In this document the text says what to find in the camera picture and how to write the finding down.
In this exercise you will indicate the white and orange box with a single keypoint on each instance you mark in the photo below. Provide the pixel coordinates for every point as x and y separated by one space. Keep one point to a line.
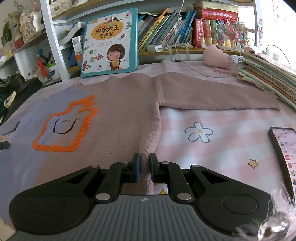
78 48

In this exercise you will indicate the row of leaning books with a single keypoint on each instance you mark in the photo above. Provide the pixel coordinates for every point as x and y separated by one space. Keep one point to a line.
168 29

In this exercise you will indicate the smartphone on table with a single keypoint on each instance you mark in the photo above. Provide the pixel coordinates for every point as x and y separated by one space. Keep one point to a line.
283 141

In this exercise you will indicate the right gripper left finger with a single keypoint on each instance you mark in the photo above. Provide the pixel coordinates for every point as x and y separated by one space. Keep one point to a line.
118 174

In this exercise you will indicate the dark green garment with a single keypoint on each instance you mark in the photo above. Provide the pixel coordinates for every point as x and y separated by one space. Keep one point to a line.
8 85

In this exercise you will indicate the colourful star jar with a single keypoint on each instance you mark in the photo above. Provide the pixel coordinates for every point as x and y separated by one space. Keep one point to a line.
233 35

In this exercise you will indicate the stack of notebooks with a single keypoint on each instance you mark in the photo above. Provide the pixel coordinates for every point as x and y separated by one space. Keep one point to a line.
268 75

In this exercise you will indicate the floral patterned pouch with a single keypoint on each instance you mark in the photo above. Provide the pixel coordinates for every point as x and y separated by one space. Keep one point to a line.
31 24

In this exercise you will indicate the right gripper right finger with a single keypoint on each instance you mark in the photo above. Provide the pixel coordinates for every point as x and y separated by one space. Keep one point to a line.
172 175

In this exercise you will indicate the lilac and mauve knit sweater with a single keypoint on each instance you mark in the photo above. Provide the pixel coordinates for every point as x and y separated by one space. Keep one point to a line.
104 123

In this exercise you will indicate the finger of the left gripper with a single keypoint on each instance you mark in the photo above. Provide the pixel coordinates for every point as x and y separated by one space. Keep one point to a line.
4 145

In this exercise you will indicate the pink plush toy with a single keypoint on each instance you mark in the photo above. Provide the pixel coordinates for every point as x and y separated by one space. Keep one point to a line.
215 57

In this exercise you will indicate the teal children's sound book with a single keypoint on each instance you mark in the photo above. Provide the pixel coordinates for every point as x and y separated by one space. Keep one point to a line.
111 44

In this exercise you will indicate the white power adapter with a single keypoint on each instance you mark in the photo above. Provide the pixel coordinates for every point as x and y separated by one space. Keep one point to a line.
155 48

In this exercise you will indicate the white wooden bookshelf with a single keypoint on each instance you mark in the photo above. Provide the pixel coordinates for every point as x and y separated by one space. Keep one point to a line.
64 20

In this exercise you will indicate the red dictionary books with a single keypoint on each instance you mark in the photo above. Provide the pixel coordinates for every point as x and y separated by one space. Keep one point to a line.
209 26

